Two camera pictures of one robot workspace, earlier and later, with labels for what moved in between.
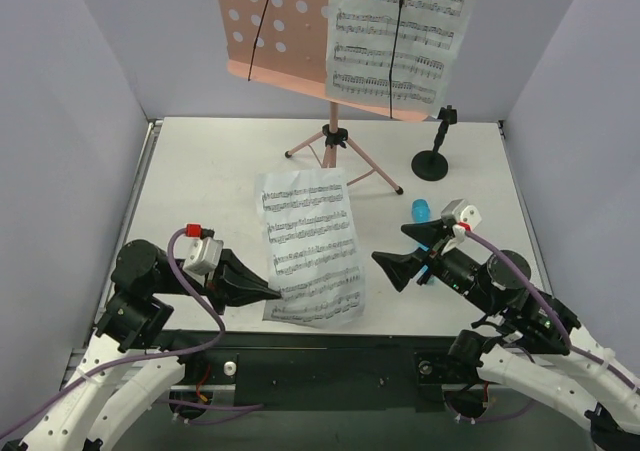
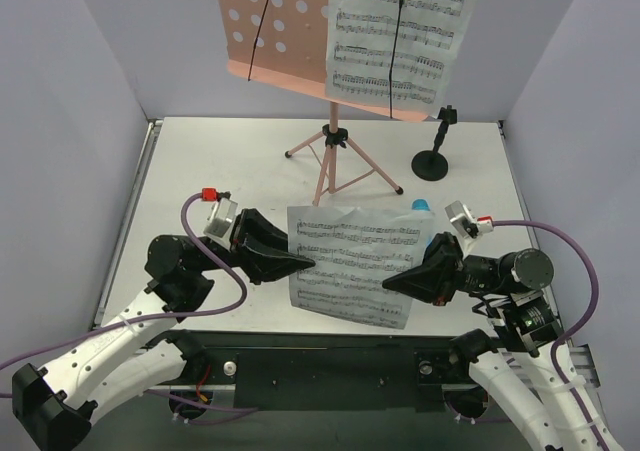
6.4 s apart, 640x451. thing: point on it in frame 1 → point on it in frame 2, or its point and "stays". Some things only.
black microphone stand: (433, 165) stays
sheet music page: (437, 14) stays
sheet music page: (311, 248) → (354, 250)
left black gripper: (220, 281) → (242, 244)
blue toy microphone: (421, 211) stays
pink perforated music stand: (275, 27) stays
